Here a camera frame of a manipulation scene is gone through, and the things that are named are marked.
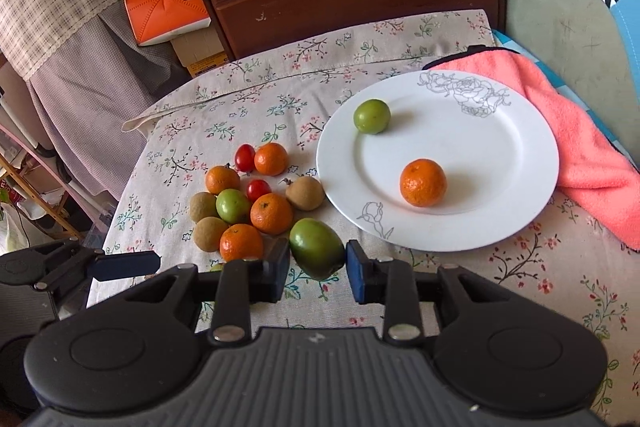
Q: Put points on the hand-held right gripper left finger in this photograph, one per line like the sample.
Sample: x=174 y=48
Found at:
x=278 y=274

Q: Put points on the clear plastic storage box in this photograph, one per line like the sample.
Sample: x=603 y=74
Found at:
x=100 y=222

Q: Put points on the white plastic bag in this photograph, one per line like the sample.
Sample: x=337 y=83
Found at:
x=12 y=227

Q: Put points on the green jujube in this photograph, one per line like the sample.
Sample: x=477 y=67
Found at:
x=372 y=117
x=217 y=267
x=233 y=206
x=316 y=248

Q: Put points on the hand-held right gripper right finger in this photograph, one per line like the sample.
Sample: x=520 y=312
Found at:
x=356 y=274

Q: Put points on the red cherry tomato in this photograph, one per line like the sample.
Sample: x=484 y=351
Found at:
x=245 y=158
x=258 y=190

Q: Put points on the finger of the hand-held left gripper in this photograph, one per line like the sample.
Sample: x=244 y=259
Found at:
x=127 y=264

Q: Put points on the white floral-print plate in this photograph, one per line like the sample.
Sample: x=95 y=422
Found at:
x=475 y=147

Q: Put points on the floral cloth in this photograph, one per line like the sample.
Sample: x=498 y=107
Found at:
x=250 y=107

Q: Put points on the wooden rack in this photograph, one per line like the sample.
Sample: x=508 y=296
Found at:
x=30 y=187

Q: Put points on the grey pleated cloth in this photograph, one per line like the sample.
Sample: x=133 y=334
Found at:
x=100 y=82

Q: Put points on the orange mandarin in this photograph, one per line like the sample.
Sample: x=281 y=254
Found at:
x=223 y=179
x=241 y=243
x=423 y=183
x=271 y=214
x=271 y=159

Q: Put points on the pink towel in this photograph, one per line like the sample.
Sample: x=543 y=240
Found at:
x=575 y=132

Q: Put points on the grey-green cushion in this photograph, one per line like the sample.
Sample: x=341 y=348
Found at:
x=550 y=7

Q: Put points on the brown kiwi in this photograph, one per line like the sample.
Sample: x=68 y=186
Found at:
x=305 y=193
x=200 y=207
x=209 y=234

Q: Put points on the brown cardboard box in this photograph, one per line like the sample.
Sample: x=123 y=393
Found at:
x=200 y=52

